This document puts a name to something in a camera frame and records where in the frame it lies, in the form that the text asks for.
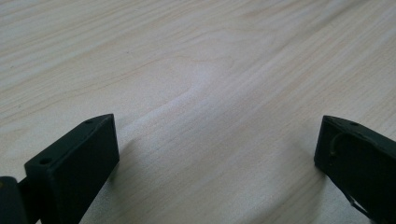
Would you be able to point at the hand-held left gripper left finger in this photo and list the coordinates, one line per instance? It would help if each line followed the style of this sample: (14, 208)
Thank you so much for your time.
(74, 168)

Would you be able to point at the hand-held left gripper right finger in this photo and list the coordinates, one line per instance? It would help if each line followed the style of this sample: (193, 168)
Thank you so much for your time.
(361, 161)

